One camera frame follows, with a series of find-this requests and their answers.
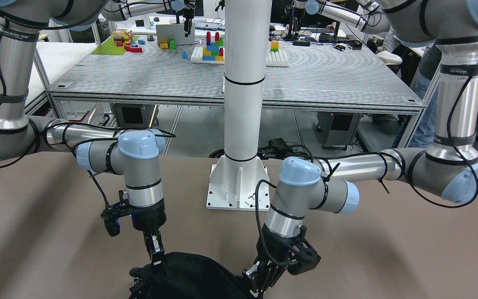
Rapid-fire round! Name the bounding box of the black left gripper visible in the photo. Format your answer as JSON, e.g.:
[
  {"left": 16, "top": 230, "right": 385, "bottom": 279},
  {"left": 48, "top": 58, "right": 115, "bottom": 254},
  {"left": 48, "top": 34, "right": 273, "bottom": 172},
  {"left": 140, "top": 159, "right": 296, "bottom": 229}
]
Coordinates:
[{"left": 243, "top": 225, "right": 302, "bottom": 291}]

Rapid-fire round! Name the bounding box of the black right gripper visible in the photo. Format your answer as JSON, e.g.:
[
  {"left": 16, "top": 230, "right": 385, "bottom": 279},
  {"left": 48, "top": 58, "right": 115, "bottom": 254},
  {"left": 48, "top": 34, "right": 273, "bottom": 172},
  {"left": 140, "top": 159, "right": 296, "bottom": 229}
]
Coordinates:
[{"left": 131, "top": 199, "right": 166, "bottom": 264}]

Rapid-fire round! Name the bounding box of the black printed t-shirt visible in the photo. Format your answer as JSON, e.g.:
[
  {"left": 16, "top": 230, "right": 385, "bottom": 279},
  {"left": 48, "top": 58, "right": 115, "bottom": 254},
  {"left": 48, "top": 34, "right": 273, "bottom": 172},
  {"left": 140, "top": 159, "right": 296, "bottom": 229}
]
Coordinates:
[{"left": 129, "top": 252, "right": 254, "bottom": 299}]

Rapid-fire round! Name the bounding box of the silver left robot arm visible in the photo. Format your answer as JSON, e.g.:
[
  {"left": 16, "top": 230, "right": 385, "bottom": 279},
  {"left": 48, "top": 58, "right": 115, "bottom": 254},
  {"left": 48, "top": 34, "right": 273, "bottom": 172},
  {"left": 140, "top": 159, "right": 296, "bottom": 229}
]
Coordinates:
[{"left": 243, "top": 0, "right": 478, "bottom": 298}]

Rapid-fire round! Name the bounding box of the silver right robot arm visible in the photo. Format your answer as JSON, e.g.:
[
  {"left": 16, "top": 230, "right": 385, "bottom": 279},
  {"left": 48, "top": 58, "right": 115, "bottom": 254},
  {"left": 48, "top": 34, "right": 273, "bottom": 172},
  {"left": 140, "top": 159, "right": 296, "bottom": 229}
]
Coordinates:
[{"left": 0, "top": 0, "right": 166, "bottom": 266}]

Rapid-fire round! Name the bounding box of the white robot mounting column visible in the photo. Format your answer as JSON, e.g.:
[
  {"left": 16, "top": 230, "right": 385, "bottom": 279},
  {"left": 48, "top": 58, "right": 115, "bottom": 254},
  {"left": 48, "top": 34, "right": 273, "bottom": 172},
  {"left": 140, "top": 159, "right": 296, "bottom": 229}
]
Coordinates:
[{"left": 205, "top": 0, "right": 271, "bottom": 210}]

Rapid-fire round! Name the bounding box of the white plastic crate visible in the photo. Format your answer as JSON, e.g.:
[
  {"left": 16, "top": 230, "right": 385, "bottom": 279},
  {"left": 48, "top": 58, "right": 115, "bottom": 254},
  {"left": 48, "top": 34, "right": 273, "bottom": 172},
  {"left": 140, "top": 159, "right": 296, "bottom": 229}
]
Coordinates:
[{"left": 61, "top": 100, "right": 105, "bottom": 125}]

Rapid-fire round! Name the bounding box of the white lego baseplate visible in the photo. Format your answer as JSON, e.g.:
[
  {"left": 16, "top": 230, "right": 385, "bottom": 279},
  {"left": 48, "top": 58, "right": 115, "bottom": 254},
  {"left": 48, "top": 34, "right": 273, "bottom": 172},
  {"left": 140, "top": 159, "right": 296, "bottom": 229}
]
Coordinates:
[{"left": 266, "top": 50, "right": 290, "bottom": 67}]

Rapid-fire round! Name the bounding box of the green lego baseplate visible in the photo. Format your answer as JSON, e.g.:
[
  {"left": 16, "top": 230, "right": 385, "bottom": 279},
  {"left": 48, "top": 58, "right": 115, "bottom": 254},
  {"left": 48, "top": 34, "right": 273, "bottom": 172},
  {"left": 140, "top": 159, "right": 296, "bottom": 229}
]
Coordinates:
[{"left": 91, "top": 35, "right": 143, "bottom": 55}]

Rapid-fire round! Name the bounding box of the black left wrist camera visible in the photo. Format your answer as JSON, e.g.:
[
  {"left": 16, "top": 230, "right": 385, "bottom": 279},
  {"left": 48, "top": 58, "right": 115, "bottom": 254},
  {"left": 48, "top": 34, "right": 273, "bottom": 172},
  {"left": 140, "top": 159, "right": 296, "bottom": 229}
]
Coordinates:
[{"left": 287, "top": 239, "right": 321, "bottom": 276}]

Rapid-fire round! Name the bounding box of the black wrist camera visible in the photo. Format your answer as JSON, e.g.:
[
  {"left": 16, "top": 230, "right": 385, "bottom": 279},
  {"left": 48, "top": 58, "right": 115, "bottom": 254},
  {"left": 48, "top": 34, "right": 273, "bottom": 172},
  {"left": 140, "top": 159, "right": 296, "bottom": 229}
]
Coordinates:
[
  {"left": 100, "top": 202, "right": 134, "bottom": 237},
  {"left": 287, "top": 239, "right": 321, "bottom": 276}
]

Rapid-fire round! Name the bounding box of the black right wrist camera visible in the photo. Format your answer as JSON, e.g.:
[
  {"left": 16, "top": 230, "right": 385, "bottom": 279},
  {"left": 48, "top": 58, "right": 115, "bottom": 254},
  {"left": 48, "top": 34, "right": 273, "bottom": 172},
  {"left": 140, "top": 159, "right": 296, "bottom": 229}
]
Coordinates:
[{"left": 100, "top": 202, "right": 134, "bottom": 237}]

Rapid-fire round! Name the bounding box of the aluminium frame striped table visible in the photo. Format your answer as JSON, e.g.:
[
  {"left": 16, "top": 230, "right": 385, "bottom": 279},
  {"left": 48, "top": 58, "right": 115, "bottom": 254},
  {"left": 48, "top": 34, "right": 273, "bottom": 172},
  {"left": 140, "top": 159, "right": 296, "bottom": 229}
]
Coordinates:
[{"left": 23, "top": 21, "right": 459, "bottom": 167}]

